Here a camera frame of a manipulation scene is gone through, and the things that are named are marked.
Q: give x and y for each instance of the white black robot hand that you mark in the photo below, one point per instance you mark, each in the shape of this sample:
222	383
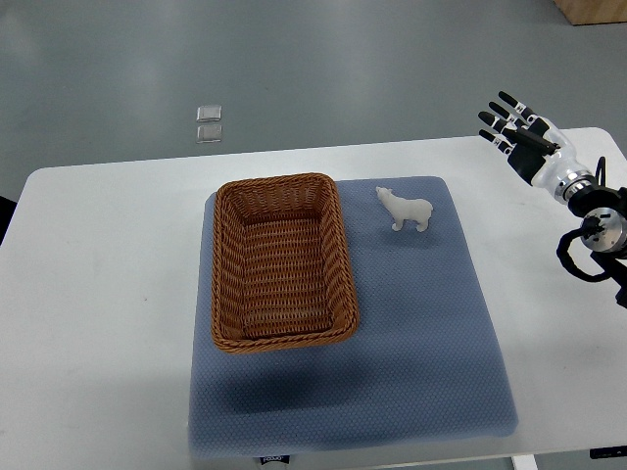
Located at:
538	151

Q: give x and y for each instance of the white bear figurine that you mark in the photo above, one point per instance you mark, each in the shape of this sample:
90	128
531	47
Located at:
401	209

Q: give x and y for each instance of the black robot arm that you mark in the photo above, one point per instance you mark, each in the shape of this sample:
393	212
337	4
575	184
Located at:
602	230

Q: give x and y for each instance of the brown wicker basket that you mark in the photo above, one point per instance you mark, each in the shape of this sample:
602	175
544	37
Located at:
282	276

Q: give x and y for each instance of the wooden box corner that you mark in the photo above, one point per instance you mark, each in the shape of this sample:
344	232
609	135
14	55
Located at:
590	12

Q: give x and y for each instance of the blue-grey padded mat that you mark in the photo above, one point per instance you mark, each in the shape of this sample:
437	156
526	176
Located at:
424	364

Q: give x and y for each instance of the black table control panel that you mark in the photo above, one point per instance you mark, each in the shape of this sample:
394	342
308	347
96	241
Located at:
608	452

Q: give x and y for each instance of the upper floor socket plate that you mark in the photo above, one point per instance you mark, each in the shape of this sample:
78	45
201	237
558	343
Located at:
209	113

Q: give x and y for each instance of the black mat label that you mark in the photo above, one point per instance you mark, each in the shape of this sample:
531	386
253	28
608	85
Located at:
285	459

